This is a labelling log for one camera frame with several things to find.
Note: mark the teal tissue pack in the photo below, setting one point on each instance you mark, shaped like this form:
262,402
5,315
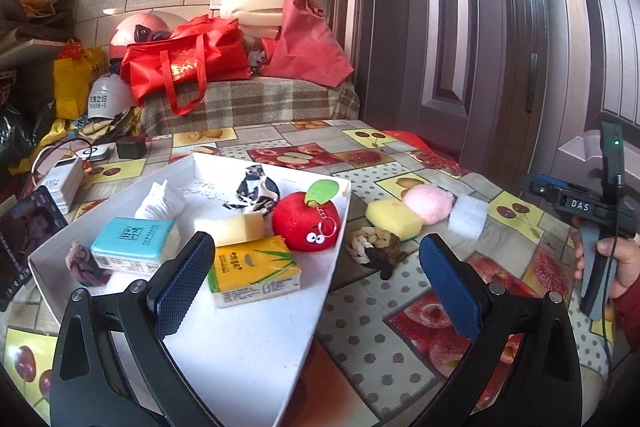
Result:
130,239

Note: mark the yellow cloth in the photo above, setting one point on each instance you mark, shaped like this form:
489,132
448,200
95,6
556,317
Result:
55,132

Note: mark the black plastic bag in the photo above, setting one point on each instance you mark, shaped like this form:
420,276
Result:
20,132

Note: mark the pink fluffy puff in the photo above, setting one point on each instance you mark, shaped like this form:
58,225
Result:
427,202

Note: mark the white round charger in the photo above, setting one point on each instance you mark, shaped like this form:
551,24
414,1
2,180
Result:
97,152

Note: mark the pink helmet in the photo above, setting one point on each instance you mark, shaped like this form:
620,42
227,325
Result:
135,27

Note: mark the white wall switch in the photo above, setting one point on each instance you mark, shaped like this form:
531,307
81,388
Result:
218,0

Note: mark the red patterned cloth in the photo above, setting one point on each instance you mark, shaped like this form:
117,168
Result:
420,147

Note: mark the brown door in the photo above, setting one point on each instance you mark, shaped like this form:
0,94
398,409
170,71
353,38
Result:
475,32

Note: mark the white tissue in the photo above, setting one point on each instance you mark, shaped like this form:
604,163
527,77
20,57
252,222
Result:
160,204

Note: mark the white cardboard box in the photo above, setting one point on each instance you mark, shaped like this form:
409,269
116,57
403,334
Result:
240,357

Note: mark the white power bank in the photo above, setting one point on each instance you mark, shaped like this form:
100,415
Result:
62,182

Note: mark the white helmet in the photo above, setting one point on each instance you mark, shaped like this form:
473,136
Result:
107,94

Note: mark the plain red bag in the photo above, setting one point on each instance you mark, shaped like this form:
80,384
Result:
305,47

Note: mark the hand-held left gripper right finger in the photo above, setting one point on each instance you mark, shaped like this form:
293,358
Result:
450,287

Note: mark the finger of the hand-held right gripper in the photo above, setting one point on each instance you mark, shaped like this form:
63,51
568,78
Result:
542,187

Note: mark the shelf rack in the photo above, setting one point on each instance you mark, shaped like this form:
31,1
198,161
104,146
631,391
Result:
30,32

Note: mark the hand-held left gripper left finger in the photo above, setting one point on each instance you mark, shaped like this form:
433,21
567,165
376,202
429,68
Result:
185,282

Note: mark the black cube charger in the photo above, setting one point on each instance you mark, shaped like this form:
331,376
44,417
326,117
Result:
131,148

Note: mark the yellow sponge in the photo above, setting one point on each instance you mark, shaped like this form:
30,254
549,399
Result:
395,217

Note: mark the dark printed photo card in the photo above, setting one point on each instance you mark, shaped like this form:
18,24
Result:
25,242

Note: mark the white foam sheet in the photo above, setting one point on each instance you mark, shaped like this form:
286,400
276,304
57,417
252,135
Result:
467,214

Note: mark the red tote bag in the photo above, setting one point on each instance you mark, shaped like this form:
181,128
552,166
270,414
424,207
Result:
200,57

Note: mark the stack of cream foam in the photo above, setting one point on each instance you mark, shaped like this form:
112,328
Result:
255,2

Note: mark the yellow tissue pack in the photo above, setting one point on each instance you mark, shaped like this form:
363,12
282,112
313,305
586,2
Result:
255,272

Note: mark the yellow bag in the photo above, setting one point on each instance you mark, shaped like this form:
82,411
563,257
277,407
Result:
72,82

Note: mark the plaid covered bench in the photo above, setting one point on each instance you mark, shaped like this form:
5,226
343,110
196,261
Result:
260,102

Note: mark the person's right hand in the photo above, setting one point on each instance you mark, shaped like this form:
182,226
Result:
625,262

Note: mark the cream sponge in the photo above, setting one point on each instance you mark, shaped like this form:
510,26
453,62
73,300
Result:
230,229

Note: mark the red apple plush toy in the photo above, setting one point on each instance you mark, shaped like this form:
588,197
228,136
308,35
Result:
295,222

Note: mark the person's right forearm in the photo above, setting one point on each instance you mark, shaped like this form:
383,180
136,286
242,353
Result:
631,322

